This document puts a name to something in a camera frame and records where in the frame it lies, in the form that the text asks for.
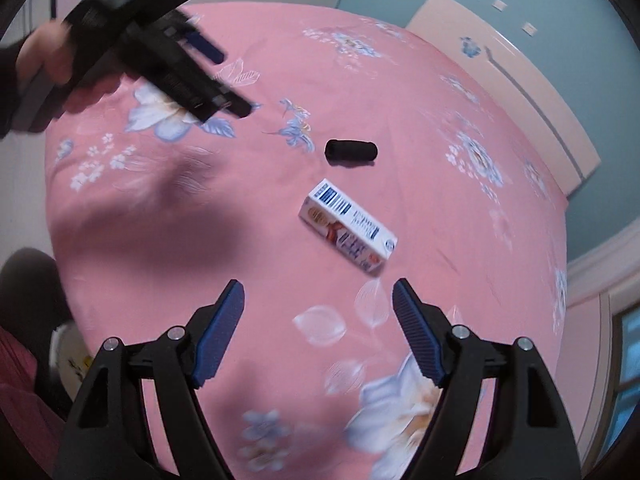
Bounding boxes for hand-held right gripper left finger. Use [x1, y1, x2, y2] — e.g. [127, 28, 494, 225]
[52, 279, 246, 480]

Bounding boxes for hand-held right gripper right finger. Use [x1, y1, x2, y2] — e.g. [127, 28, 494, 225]
[391, 277, 583, 480]

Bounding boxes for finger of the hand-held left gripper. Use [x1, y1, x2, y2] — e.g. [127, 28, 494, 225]
[117, 10, 255, 123]
[175, 22, 227, 65]

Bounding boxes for white carton with blue print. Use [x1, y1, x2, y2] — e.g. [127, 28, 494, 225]
[298, 178, 399, 277]

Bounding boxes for person's left hand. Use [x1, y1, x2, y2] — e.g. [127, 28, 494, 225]
[14, 19, 121, 115]

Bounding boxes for black cylinder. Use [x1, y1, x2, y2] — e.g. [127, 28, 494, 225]
[324, 137, 378, 167]

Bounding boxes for pink floral bed sheet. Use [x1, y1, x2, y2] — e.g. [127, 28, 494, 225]
[42, 2, 571, 480]

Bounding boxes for dark red ribbed garment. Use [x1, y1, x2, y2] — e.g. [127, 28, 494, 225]
[0, 330, 66, 480]

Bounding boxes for window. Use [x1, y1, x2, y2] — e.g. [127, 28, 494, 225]
[612, 305, 640, 441]

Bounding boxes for cream headboard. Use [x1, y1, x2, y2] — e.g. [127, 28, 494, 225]
[405, 0, 602, 196]

